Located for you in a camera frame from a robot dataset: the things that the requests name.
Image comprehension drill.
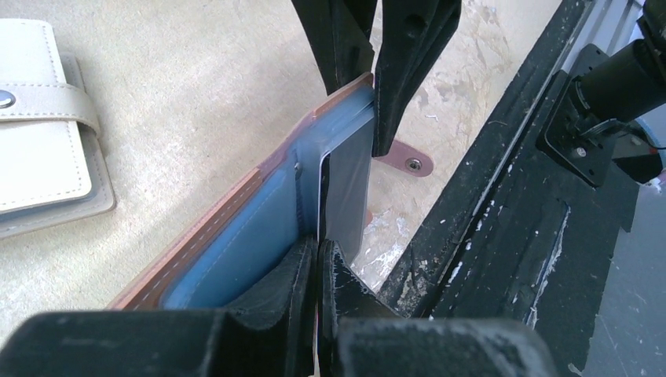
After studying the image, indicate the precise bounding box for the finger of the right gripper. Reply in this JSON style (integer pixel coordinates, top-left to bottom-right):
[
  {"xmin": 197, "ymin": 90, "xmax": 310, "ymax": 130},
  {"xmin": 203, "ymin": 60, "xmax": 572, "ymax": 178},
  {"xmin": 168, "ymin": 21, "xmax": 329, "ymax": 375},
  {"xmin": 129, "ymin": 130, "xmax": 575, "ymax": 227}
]
[
  {"xmin": 291, "ymin": 0, "xmax": 377, "ymax": 94},
  {"xmin": 372, "ymin": 0, "xmax": 462, "ymax": 157}
]

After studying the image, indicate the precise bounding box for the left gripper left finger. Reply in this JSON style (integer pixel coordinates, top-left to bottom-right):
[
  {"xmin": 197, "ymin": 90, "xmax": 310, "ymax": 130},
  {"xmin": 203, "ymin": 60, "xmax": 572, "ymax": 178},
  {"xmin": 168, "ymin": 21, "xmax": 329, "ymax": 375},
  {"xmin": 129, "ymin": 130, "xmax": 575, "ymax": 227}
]
[{"xmin": 1, "ymin": 236, "xmax": 317, "ymax": 376}]

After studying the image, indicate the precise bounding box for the brown card holder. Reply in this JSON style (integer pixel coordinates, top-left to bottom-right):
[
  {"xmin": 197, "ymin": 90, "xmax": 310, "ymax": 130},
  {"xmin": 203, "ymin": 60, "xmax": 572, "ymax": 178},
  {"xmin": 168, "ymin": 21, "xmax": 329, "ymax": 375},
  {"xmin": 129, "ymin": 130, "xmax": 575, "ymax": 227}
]
[{"xmin": 111, "ymin": 73, "xmax": 375, "ymax": 310}]

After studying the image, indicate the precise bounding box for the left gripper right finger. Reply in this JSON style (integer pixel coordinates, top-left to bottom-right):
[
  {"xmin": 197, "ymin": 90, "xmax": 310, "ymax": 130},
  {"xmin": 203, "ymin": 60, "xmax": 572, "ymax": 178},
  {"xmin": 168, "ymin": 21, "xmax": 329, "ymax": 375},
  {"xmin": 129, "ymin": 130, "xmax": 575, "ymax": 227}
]
[{"xmin": 317, "ymin": 240, "xmax": 557, "ymax": 376}]

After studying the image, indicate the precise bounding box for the cream card holder with snap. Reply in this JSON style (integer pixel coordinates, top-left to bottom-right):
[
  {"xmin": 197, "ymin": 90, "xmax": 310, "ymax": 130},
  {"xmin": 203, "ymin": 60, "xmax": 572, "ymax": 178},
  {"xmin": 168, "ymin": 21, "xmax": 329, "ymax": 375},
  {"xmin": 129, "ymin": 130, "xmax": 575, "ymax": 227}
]
[{"xmin": 1, "ymin": 19, "xmax": 115, "ymax": 239}]

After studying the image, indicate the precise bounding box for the aluminium frame rail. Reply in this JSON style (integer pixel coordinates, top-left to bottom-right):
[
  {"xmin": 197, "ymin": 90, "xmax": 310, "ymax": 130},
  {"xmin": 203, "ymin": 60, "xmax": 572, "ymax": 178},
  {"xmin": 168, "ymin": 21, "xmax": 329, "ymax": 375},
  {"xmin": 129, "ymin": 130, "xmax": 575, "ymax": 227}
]
[{"xmin": 560, "ymin": 0, "xmax": 645, "ymax": 71}]

